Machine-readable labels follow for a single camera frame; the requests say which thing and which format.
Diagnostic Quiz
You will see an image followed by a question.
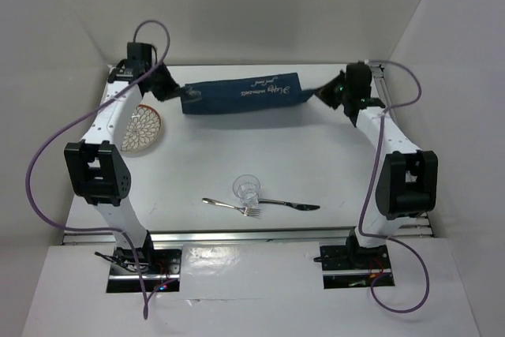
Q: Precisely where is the floral ceramic plate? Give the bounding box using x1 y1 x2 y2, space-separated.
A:
121 104 163 153

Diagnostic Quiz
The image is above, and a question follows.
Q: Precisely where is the blue fish placemat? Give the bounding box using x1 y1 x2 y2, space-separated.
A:
181 73 316 115

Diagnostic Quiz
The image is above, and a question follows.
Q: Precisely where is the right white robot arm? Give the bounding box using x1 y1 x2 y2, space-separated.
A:
315 62 438 268

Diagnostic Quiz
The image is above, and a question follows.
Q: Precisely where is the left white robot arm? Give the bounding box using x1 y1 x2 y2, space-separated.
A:
64 42 181 273

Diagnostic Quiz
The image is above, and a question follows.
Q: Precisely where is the silver table knife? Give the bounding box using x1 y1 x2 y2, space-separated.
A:
259 199 320 212

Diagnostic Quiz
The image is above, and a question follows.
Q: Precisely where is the clear drinking glass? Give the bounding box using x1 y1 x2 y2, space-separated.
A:
233 174 261 208

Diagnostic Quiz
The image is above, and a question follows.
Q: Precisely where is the silver fork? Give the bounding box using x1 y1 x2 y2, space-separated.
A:
201 197 261 218

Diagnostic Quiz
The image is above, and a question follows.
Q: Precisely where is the aluminium front rail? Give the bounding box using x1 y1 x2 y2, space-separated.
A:
62 224 434 246

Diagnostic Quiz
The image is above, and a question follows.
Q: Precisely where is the aluminium rail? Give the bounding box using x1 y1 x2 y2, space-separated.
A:
367 60 438 235
62 224 434 246

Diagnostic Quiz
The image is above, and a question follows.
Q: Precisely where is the aluminium right side rail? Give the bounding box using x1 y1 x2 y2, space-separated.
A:
367 60 438 235

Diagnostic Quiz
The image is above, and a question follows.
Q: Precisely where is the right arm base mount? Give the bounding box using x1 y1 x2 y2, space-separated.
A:
312 234 395 290

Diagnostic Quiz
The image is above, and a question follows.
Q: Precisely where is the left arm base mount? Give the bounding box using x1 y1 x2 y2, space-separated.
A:
94 248 182 294

